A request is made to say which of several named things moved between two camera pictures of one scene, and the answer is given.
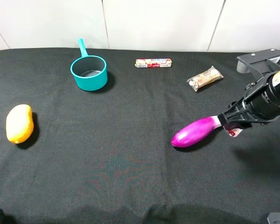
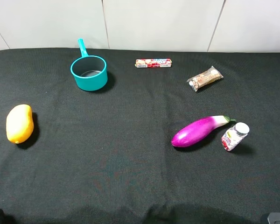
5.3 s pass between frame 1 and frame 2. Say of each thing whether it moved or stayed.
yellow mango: stayed
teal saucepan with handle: stayed
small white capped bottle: moved
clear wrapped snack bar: stayed
